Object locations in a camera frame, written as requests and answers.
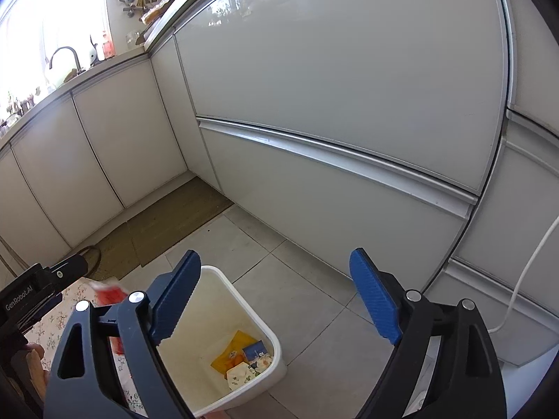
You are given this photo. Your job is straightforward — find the white floral paper wrapper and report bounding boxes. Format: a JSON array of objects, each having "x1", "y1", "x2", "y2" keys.
[{"x1": 225, "y1": 354, "x2": 273, "y2": 391}]

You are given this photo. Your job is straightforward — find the red instant noodle cup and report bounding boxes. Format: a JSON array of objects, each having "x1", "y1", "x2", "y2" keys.
[{"x1": 89, "y1": 277, "x2": 128, "y2": 356}]

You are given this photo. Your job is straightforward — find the floral tablecloth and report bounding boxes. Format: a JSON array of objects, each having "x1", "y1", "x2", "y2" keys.
[{"x1": 23, "y1": 276, "x2": 148, "y2": 417}]

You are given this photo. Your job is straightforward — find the white plastic trash bin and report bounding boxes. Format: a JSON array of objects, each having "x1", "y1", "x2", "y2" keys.
[{"x1": 157, "y1": 266, "x2": 287, "y2": 417}]

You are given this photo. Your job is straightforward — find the kitchen faucet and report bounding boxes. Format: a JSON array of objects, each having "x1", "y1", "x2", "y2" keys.
[{"x1": 48, "y1": 45, "x2": 84, "y2": 75}]

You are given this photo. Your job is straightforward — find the white power cable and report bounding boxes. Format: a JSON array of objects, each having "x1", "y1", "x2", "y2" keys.
[{"x1": 487, "y1": 215, "x2": 559, "y2": 335}]

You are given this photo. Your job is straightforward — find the yellow snack wrapper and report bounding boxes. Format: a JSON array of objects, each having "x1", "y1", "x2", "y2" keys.
[{"x1": 210, "y1": 330, "x2": 257, "y2": 376}]

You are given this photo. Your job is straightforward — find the brown floor mat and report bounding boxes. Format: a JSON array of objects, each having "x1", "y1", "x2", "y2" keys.
[{"x1": 91, "y1": 178, "x2": 232, "y2": 281}]

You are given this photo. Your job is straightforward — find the blue white small box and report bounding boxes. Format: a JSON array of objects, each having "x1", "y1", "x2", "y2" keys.
[{"x1": 242, "y1": 340, "x2": 268, "y2": 363}]

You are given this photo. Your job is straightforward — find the white kitchen cabinets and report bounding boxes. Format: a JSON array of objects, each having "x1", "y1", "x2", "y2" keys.
[{"x1": 1, "y1": 0, "x2": 558, "y2": 366}]

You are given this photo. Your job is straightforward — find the person's left hand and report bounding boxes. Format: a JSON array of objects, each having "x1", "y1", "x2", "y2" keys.
[{"x1": 26, "y1": 343, "x2": 49, "y2": 401}]

